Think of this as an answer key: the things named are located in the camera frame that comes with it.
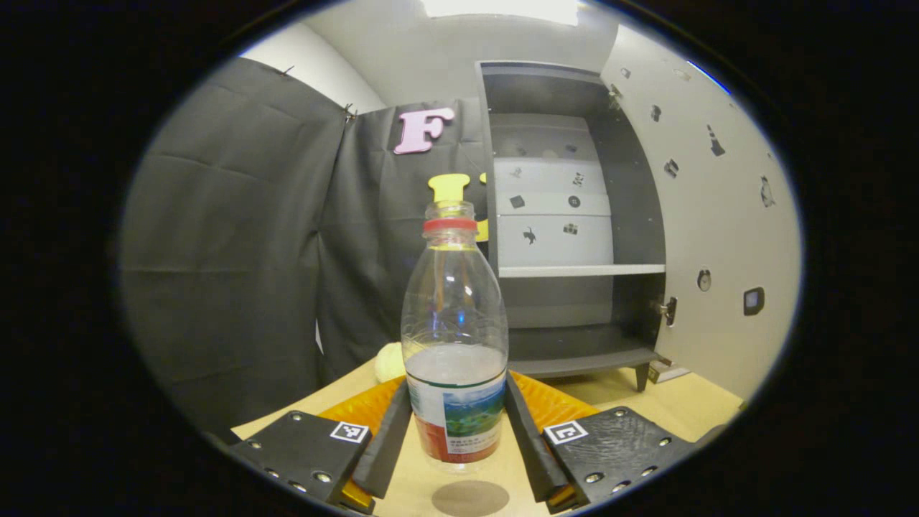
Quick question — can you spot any clear plastic bottle red cap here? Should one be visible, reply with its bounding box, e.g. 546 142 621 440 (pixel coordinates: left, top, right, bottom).
400 200 510 465

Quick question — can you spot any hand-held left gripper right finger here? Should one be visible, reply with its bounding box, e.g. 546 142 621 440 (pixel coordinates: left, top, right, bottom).
505 371 696 512

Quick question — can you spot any dark grey cabinet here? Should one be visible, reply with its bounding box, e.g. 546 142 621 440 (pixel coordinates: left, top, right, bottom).
475 60 673 393

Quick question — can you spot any white cabinet shelf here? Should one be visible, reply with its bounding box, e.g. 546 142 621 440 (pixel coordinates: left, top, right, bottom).
497 264 667 279

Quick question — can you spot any grey cabinet door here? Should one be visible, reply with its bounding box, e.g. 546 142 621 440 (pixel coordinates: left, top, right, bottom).
599 24 804 403

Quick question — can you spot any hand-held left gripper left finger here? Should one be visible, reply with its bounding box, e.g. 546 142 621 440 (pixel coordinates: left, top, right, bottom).
230 377 414 514

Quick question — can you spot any black backdrop cloth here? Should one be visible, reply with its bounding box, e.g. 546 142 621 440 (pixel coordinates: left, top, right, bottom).
118 57 498 440

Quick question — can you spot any ceiling light panel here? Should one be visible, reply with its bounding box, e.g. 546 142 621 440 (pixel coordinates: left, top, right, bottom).
419 0 583 27

